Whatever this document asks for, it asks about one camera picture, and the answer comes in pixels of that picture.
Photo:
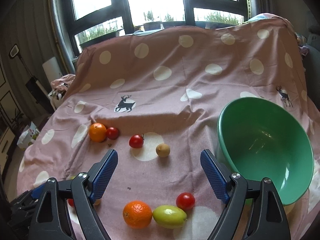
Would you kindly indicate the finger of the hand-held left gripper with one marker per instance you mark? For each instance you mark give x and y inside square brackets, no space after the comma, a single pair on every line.
[37,192]

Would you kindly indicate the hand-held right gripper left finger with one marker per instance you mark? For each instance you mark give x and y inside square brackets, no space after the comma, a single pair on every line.
[105,172]

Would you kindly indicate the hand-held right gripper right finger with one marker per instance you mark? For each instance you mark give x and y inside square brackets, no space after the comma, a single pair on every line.
[212,175]

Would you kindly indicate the red cherry tomato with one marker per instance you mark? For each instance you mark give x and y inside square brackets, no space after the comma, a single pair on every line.
[71,202]
[112,133]
[185,201]
[136,141]

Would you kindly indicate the orange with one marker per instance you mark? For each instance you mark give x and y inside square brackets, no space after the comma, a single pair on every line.
[98,132]
[137,214]

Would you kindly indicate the small brown kiwi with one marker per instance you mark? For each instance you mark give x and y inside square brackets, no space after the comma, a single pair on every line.
[163,150]

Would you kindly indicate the green plastic bowl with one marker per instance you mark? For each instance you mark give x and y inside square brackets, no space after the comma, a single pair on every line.
[262,142]

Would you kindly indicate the green citrus fruit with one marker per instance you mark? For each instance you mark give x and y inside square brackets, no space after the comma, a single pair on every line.
[169,216]

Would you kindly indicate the white and green carton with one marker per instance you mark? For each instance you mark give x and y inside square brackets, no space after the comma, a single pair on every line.
[27,137]

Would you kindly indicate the white shopping bag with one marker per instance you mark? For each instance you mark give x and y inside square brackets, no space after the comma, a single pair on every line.
[56,98]

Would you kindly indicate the pink polka-dot deer blanket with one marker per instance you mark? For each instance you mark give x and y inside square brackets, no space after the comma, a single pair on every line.
[175,92]

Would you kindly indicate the pink plastic bag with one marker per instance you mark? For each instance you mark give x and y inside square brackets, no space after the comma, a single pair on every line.
[61,82]

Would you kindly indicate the black upright cleaner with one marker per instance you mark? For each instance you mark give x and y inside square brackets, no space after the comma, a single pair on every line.
[33,85]

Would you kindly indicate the white cylinder appliance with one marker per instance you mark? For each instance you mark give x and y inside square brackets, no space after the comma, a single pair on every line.
[51,67]

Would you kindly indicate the black planter box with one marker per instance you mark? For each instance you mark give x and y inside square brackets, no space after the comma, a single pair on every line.
[176,24]
[100,39]
[152,25]

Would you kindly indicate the grey sofa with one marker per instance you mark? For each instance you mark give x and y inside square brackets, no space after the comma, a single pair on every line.
[313,60]

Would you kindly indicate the purple patterned cloth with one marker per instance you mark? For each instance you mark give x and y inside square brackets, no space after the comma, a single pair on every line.
[301,42]

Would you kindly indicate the light blue sheet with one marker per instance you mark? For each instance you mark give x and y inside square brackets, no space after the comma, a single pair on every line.
[260,17]

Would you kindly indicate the black framed window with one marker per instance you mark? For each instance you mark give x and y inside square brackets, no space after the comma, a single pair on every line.
[120,2]

